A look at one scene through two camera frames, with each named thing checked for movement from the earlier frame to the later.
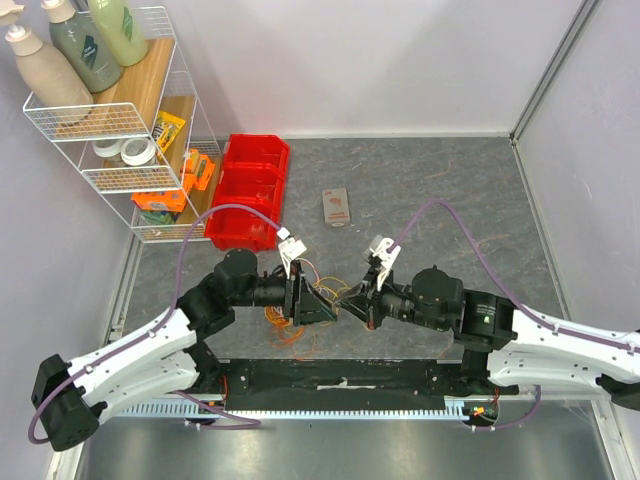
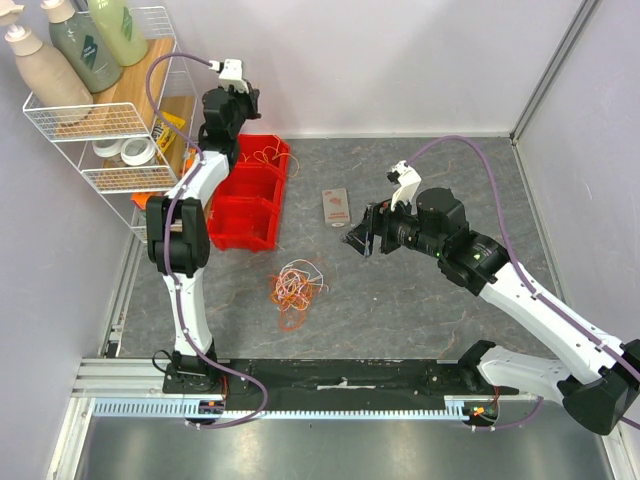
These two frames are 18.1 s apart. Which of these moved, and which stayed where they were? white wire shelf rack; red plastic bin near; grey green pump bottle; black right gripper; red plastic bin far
Moved: black right gripper
Stayed: red plastic bin far; red plastic bin near; white wire shelf rack; grey green pump bottle
